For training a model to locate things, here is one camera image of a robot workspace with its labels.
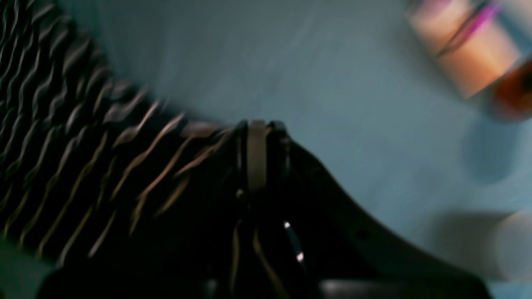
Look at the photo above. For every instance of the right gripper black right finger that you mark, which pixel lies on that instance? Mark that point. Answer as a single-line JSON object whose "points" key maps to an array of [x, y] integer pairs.
{"points": [[335, 248]]}

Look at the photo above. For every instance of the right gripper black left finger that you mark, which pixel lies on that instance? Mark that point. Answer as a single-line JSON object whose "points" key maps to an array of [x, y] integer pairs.
{"points": [[204, 246]]}

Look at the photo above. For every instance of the navy white striped t-shirt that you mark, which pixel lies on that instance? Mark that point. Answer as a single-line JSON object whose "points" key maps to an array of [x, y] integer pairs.
{"points": [[87, 159]]}

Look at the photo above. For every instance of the teal table cloth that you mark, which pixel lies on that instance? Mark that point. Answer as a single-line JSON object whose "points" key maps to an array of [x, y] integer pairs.
{"points": [[353, 85]]}

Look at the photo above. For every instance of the wooden board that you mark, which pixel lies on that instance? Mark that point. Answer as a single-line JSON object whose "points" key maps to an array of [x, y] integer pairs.
{"points": [[466, 39]]}

